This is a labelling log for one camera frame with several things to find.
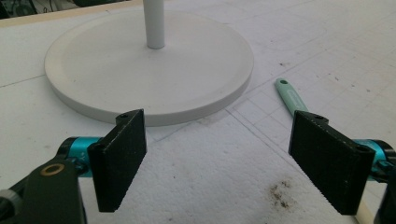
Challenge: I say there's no mint green handled tool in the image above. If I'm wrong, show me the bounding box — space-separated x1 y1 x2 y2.
274 77 310 118

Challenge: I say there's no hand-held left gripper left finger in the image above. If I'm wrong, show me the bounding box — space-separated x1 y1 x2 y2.
57 108 148 213

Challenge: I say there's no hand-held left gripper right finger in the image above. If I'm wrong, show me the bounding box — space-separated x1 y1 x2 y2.
288 109 396 216

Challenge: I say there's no white round stand with pole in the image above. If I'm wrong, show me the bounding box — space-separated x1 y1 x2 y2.
44 0 254 127

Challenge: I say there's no white paper towel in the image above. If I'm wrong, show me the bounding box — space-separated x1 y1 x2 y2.
78 109 360 224

